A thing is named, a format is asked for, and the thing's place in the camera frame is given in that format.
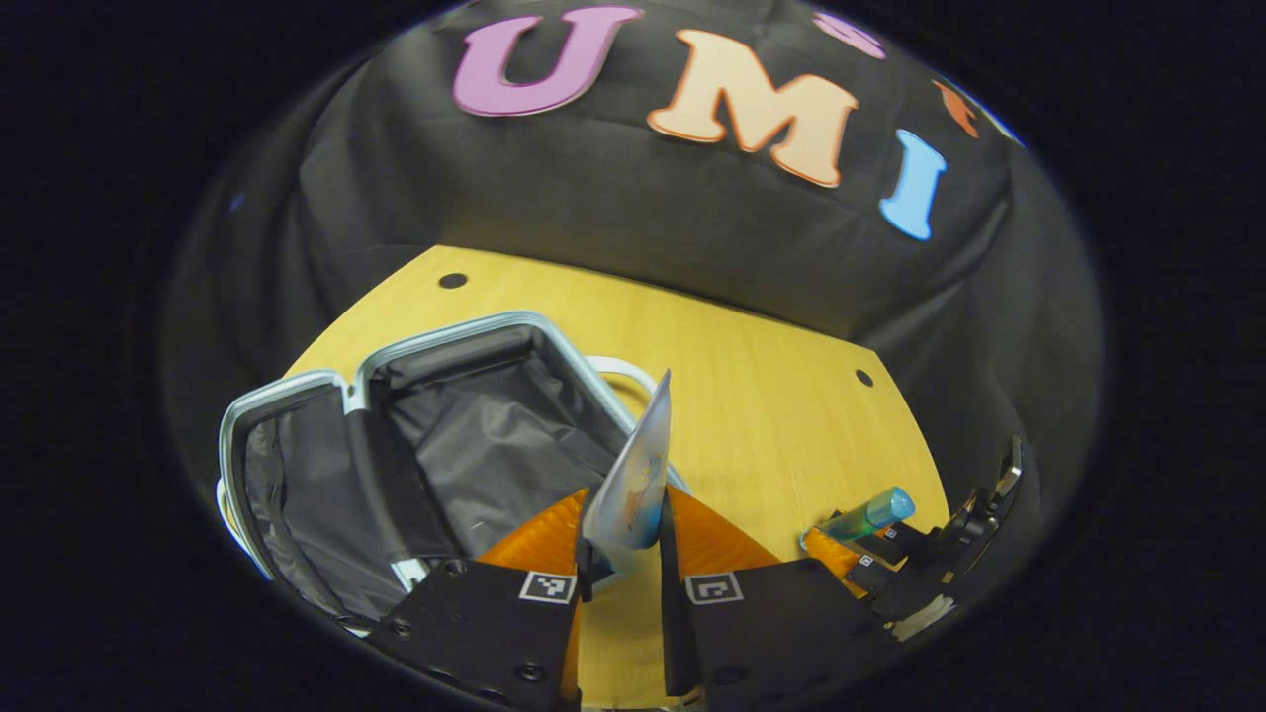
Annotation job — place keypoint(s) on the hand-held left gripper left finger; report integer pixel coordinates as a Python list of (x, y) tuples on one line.
[(475, 623)]

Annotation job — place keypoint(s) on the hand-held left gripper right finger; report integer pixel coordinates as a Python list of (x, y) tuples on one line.
[(675, 633)]

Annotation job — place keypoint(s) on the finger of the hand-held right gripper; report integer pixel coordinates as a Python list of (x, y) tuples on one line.
[(831, 556), (905, 544)]

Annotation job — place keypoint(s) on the blue skin care bottle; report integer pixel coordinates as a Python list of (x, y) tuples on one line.
[(870, 512)]

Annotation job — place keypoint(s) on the blue skin care sachet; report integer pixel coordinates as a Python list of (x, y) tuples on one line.
[(633, 485)]

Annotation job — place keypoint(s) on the light blue suitcase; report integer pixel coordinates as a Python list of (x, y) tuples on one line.
[(495, 435)]

